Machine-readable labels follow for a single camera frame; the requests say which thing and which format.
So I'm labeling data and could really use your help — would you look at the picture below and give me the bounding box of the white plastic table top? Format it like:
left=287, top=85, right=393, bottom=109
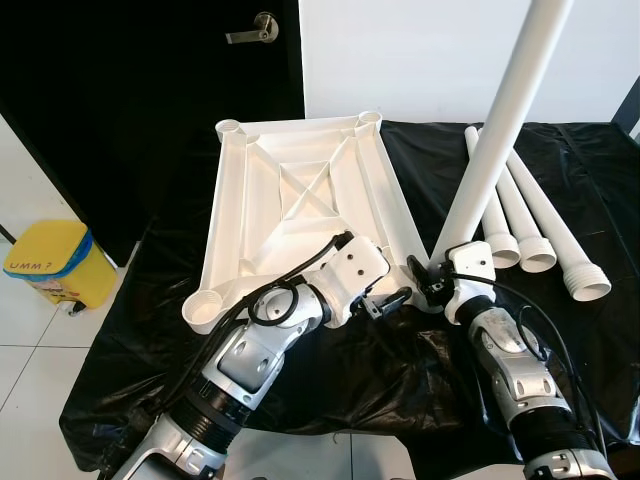
left=182, top=110, right=441, bottom=335

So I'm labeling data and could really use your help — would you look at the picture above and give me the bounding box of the black plastic table sheet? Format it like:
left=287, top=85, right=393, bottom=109
left=60, top=120, right=640, bottom=480

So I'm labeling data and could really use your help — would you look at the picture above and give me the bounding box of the yellow bin with blue band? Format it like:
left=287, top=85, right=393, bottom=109
left=3, top=219, right=118, bottom=313

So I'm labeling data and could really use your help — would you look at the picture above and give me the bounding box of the black door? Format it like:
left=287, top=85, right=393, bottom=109
left=0, top=0, right=304, bottom=266

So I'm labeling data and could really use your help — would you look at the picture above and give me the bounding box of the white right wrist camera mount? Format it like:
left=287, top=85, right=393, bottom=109
left=443, top=243, right=498, bottom=321

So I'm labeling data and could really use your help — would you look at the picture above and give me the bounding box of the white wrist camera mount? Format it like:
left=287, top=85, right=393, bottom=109
left=305, top=238, right=391, bottom=326
left=443, top=243, right=498, bottom=321

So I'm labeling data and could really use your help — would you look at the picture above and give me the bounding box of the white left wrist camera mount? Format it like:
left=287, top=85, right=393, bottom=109
left=305, top=238, right=391, bottom=326

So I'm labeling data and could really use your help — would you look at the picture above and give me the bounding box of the dark grey frame post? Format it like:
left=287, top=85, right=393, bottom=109
left=615, top=75, right=640, bottom=136

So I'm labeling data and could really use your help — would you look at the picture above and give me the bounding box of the metal door handle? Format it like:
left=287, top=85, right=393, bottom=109
left=225, top=12, right=280, bottom=46

